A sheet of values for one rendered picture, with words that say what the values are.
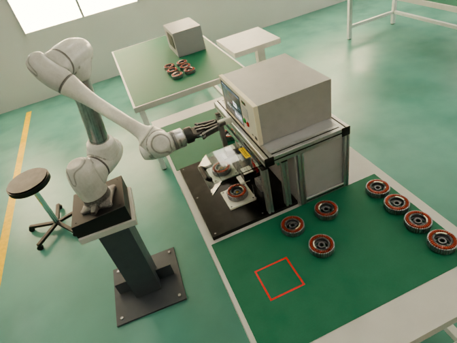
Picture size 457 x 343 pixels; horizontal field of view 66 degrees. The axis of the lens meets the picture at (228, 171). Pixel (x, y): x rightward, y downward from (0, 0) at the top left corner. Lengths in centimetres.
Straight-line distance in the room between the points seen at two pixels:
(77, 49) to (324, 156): 123
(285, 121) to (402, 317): 91
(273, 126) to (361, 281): 75
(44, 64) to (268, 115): 96
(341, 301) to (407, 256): 35
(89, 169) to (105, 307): 113
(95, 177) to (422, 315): 160
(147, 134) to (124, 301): 151
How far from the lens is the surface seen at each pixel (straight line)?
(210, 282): 255
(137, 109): 323
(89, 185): 198
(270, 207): 176
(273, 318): 148
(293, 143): 163
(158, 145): 140
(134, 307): 262
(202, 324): 240
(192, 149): 240
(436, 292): 160
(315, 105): 170
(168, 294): 257
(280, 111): 161
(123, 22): 624
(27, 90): 653
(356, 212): 181
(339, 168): 185
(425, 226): 174
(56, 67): 169
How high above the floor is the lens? 205
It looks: 38 degrees down
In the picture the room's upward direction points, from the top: 14 degrees counter-clockwise
